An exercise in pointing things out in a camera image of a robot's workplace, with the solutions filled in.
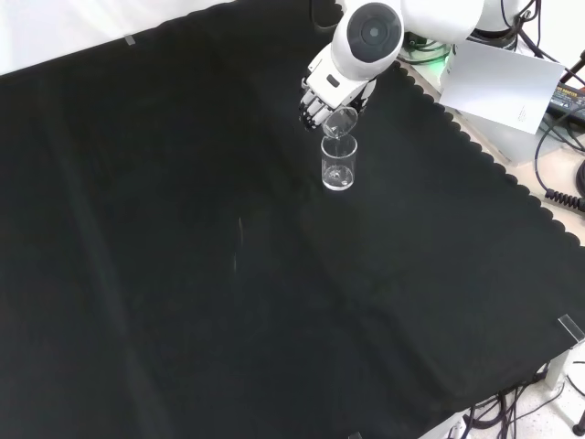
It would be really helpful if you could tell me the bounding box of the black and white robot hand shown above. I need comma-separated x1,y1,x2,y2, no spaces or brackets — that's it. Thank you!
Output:
299,44,378,132

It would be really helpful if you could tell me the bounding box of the clear glass beaker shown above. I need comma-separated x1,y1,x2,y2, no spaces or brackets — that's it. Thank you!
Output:
322,105,360,141
320,134,359,192

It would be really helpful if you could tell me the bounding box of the black bench cloth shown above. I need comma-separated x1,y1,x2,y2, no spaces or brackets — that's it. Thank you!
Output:
0,0,585,439

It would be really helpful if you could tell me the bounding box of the black power adapter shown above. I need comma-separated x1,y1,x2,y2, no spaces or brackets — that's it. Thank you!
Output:
545,80,585,118

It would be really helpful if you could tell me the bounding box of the black spiral cable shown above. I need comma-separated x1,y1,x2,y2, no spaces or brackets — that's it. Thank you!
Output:
533,116,585,213

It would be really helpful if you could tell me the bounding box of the white bench leg bracket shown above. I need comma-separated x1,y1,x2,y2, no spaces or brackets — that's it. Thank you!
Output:
542,346,573,400

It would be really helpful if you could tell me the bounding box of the black floor cable bundle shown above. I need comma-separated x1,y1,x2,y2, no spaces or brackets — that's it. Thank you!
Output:
463,360,585,439

